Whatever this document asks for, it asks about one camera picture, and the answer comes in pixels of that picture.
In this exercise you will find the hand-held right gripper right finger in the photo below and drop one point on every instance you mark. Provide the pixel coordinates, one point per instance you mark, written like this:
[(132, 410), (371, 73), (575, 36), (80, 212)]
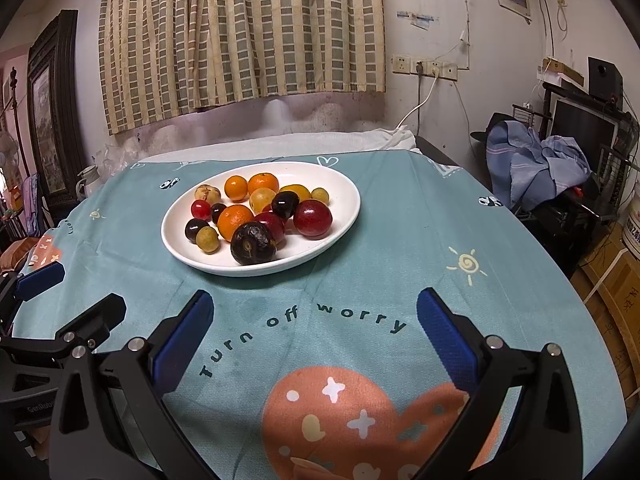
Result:
[(447, 345)]

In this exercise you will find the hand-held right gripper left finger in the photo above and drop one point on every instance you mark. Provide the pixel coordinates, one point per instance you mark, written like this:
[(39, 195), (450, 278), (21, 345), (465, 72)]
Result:
[(182, 340)]

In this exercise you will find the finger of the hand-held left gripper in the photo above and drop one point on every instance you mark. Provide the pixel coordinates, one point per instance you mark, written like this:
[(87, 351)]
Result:
[(40, 277), (97, 320)]

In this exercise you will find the tan longan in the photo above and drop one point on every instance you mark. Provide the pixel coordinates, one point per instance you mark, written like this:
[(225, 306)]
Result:
[(207, 239), (320, 195)]

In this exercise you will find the dark purple grape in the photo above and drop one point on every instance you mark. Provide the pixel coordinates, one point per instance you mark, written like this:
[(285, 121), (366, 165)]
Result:
[(218, 212), (193, 230)]

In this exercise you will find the dark wrinkled passion fruit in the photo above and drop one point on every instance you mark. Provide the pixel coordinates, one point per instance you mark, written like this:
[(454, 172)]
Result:
[(252, 244)]

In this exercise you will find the round orange kumquat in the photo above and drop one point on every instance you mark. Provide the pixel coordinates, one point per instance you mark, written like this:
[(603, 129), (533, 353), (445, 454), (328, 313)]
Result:
[(234, 221)]

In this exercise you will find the red cherry tomato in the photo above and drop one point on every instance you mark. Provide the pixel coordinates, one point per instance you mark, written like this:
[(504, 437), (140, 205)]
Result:
[(201, 208)]

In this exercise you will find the brown oval fruit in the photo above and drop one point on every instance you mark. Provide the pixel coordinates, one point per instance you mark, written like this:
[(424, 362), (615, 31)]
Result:
[(206, 193)]

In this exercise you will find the small orange kumquat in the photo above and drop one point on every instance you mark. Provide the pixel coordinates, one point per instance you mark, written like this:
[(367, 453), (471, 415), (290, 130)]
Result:
[(236, 186)]

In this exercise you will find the dark maroon plum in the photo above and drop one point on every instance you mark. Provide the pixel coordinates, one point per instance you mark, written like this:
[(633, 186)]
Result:
[(285, 204)]

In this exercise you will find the large red apple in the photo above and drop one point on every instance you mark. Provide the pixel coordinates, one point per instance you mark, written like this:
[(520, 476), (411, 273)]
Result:
[(313, 219)]

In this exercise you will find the white oval plate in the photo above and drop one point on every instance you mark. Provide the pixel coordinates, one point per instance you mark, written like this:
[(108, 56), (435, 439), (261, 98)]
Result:
[(340, 195)]

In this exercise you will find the yellow-orange kumquat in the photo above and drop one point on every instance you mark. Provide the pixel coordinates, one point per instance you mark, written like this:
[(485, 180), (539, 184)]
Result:
[(296, 191)]

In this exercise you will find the teal printed blanket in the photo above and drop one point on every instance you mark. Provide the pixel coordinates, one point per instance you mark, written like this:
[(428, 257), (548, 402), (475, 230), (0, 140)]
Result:
[(400, 260)]

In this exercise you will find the white thermos jug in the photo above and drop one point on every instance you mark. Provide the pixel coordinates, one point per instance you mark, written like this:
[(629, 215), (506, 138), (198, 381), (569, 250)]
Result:
[(86, 185)]

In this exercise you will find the white standing fan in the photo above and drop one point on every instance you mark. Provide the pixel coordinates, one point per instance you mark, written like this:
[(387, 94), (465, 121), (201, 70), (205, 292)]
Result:
[(7, 150)]

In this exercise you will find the red plum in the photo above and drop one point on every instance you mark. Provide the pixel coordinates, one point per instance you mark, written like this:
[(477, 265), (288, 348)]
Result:
[(272, 225)]

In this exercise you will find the clear plastic bag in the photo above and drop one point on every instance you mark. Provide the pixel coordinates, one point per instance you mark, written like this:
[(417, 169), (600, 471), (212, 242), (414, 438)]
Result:
[(120, 152)]

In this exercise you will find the dark framed picture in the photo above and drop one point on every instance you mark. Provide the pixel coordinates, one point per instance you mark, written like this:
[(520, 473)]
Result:
[(50, 120)]

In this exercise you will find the pale yellow round fruit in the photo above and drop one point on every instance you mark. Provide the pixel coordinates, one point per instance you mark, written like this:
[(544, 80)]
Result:
[(261, 201)]

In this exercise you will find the orange mandarin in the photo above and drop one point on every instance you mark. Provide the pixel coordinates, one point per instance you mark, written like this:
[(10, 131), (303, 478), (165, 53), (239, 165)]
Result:
[(263, 182)]

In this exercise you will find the pile of blue clothes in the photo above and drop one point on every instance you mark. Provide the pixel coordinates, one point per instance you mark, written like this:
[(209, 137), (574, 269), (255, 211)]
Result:
[(530, 165)]

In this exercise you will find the black hat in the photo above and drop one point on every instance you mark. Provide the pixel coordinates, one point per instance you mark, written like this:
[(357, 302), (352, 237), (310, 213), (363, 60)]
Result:
[(492, 127)]

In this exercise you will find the black monitor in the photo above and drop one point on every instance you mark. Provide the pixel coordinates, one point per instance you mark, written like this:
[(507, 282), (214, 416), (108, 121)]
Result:
[(582, 130)]

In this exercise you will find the flat cardboard box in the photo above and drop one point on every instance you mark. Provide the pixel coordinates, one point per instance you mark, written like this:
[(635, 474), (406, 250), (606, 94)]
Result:
[(562, 70)]

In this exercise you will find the checked beige curtain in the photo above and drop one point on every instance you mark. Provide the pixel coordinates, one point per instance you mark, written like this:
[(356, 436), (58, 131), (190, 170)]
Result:
[(225, 35)]

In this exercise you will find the black speaker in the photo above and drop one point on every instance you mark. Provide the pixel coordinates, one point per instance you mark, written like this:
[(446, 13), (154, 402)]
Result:
[(605, 77)]

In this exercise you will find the white wall socket row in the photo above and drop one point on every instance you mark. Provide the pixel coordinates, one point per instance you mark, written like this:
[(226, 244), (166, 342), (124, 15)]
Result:
[(440, 68)]

